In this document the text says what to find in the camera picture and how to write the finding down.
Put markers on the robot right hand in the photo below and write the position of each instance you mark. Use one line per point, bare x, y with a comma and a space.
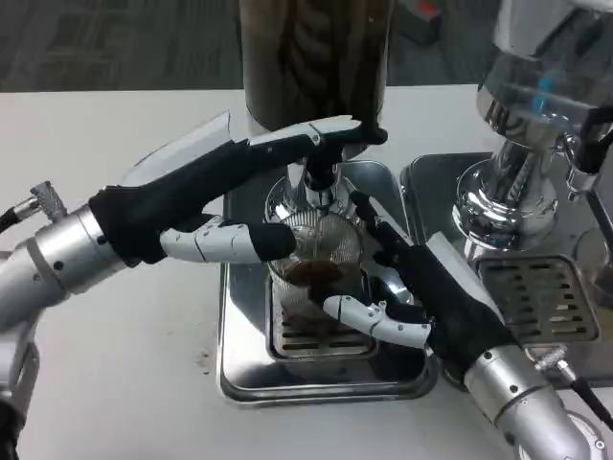
450, 311

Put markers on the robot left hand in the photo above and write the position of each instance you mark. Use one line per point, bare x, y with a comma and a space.
158, 206

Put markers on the clear ribbed glass cup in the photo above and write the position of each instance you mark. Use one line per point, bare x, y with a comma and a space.
330, 239

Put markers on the black dispenser tap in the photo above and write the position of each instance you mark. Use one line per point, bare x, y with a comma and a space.
591, 153
322, 172

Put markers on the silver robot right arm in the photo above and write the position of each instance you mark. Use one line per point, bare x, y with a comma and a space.
522, 407

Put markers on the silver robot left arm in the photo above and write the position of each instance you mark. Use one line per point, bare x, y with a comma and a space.
52, 268

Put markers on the steel drip grid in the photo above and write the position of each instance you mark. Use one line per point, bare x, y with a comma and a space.
306, 347
536, 297

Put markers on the steel drip tray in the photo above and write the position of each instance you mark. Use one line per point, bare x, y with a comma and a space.
335, 378
431, 191

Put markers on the dark drink dispenser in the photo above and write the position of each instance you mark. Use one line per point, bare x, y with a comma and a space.
311, 57

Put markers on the clear empty drink dispenser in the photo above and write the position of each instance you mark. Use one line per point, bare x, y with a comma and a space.
517, 105

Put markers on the black box with red label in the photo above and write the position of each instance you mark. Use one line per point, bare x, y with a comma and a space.
421, 19

